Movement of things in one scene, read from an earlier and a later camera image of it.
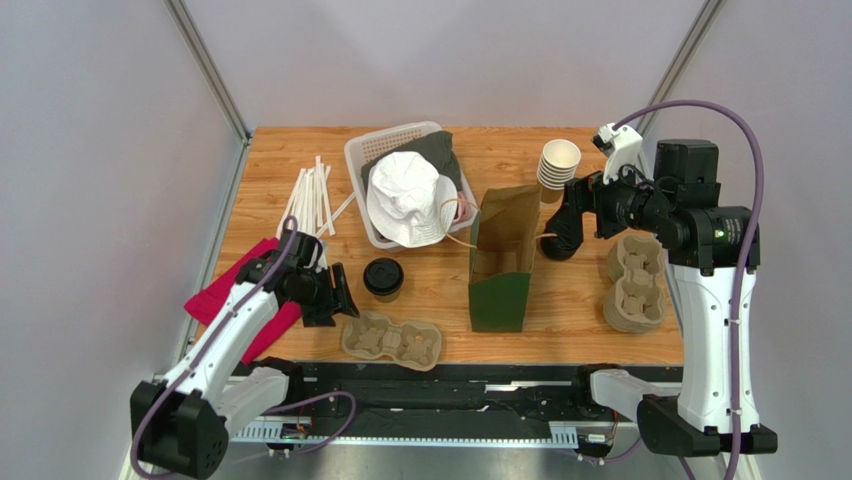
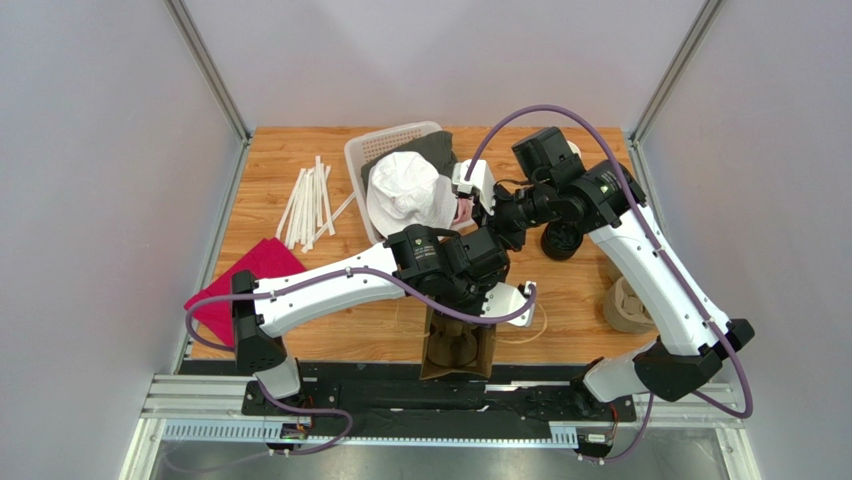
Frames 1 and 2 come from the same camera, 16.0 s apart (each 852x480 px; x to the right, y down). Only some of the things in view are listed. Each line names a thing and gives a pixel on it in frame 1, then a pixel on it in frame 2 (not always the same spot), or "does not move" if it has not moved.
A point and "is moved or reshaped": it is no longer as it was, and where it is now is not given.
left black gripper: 338,298 to 485,283
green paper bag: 502,253 is moved or reshaped
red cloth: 204,303 does not move
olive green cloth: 437,145 does not move
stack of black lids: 563,245 does not move
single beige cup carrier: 370,334 to 452,343
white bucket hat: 408,200 does not move
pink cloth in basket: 464,208 does not move
